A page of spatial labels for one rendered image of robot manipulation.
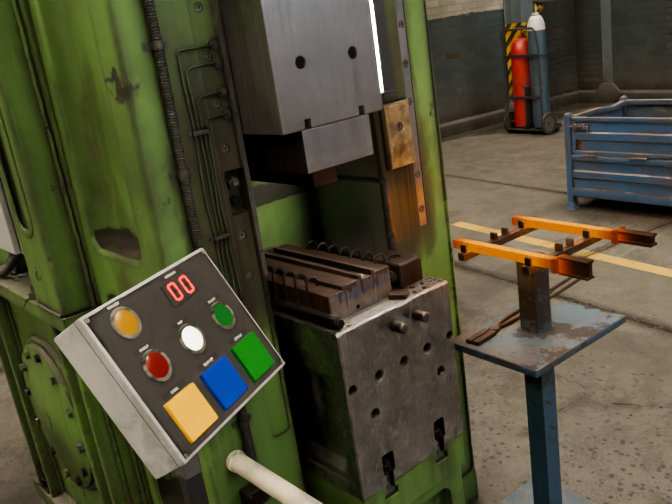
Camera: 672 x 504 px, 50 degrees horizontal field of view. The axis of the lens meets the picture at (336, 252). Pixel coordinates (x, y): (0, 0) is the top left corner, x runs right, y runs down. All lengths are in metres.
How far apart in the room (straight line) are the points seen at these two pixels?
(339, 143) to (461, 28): 8.04
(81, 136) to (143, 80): 0.40
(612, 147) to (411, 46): 3.57
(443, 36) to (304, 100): 7.90
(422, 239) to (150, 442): 1.11
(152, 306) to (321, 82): 0.63
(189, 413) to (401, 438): 0.78
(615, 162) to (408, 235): 3.55
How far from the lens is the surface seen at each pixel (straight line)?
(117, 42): 1.52
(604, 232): 1.98
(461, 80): 9.62
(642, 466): 2.77
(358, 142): 1.68
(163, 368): 1.22
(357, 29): 1.68
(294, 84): 1.56
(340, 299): 1.69
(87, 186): 1.90
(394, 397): 1.81
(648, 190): 5.38
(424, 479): 2.00
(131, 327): 1.22
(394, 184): 1.96
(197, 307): 1.33
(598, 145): 5.51
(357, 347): 1.67
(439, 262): 2.15
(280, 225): 2.15
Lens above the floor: 1.57
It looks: 17 degrees down
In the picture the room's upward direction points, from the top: 9 degrees counter-clockwise
